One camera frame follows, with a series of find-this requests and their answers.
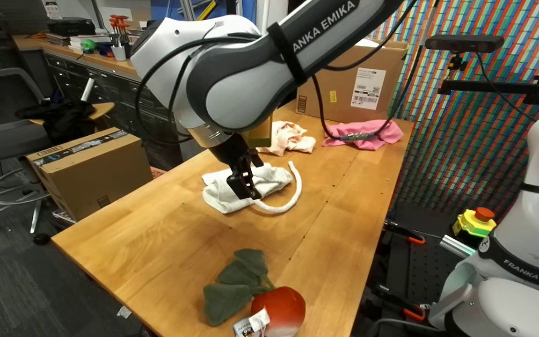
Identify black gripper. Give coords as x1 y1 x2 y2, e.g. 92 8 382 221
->
208 131 264 202

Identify pale peach shirt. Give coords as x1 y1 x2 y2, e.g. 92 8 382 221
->
268 120 319 157

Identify red radish plush green leaves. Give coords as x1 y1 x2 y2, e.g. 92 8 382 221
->
203 247 309 337

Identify bright pink cloth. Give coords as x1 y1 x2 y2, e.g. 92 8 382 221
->
322 118 407 154

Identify white towel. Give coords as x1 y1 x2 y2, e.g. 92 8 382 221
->
201 163 296 216

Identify cardboard box with white label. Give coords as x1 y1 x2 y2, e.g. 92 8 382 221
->
294 40 408 124

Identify workbench with dark cabinets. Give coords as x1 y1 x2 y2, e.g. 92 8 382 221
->
12 34 184 171

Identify cardboard box with striped tape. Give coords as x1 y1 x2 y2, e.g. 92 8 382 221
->
25 128 154 221

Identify white bottle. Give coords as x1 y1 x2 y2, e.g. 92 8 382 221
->
111 41 130 64

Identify black rack with orange clamps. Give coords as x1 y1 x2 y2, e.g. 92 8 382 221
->
375 217 453 326

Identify black bag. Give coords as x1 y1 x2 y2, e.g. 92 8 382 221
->
15 99 98 144

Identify blue board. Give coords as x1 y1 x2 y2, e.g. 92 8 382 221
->
150 0 259 23

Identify green item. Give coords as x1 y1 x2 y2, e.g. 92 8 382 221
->
81 38 117 56

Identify red tool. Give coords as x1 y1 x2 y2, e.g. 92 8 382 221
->
107 13 135 34

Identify yellow red emergency stop button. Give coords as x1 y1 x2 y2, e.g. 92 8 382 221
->
452 206 500 240

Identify black device on workbench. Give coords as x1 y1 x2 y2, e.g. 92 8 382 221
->
47 17 98 38

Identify black office chair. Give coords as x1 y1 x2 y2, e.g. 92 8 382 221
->
0 64 57 167

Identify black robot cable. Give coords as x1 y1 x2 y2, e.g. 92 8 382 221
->
133 0 425 144

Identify black bar camera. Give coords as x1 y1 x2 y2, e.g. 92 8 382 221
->
423 34 508 54

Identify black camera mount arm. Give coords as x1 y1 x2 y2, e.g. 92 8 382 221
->
437 73 539 109

